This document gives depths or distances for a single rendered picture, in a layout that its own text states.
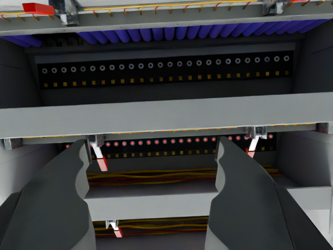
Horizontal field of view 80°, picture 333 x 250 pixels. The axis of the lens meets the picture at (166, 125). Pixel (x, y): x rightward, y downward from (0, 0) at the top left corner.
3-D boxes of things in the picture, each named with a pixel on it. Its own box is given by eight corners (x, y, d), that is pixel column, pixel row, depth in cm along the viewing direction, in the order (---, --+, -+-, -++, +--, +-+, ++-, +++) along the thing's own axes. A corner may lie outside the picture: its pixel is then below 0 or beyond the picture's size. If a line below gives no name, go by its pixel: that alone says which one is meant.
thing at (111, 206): (12, 202, 38) (22, 269, 40) (332, 186, 38) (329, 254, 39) (66, 167, 58) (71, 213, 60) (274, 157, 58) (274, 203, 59)
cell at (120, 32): (120, 32, 37) (110, 17, 31) (130, 31, 37) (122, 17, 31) (120, 42, 37) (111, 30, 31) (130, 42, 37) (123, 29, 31)
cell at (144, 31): (141, 31, 37) (137, 16, 31) (151, 31, 37) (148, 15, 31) (142, 41, 37) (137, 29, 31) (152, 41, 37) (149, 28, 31)
